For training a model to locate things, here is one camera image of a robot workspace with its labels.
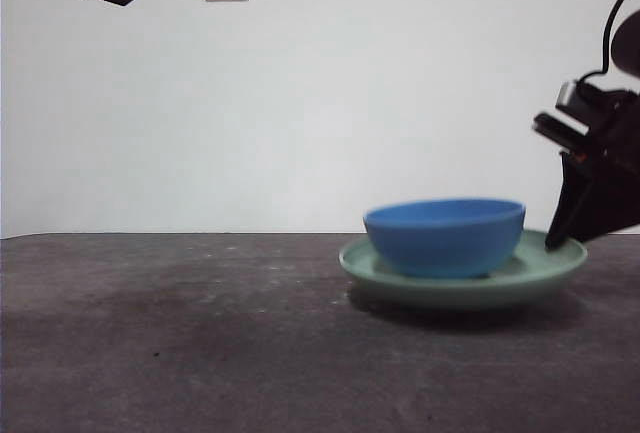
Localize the blue bowl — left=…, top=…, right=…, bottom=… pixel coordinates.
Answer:
left=363, top=197, right=527, bottom=278

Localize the green plate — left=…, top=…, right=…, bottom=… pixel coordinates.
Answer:
left=338, top=229, right=589, bottom=310

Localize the pale grey right camera box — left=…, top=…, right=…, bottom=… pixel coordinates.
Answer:
left=556, top=81, right=596, bottom=135

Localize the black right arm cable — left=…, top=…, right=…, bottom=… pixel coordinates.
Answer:
left=579, top=0, right=640, bottom=85

